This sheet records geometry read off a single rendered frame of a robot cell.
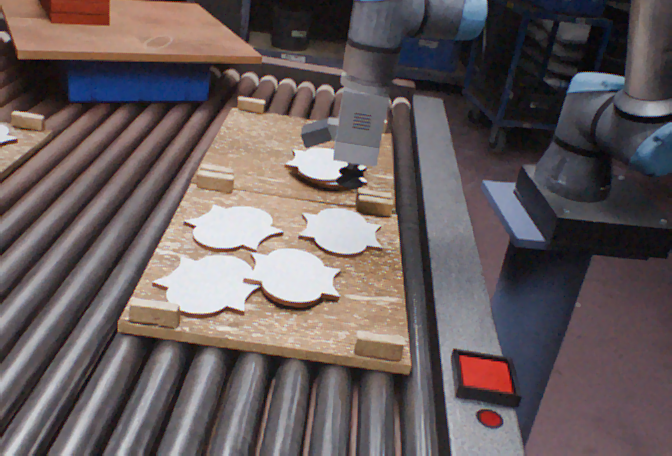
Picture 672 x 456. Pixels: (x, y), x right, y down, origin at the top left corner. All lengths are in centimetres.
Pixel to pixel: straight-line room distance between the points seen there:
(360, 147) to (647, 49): 52
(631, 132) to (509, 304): 47
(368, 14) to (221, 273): 39
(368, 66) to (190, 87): 73
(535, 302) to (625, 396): 117
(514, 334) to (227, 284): 83
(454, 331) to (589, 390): 168
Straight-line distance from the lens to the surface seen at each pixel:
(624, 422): 259
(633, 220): 149
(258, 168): 134
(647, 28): 130
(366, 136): 104
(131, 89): 164
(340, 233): 113
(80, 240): 112
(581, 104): 146
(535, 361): 167
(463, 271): 116
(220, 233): 109
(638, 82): 134
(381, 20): 100
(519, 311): 161
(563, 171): 150
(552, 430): 243
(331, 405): 84
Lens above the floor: 146
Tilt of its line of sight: 26 degrees down
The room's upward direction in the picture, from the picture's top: 9 degrees clockwise
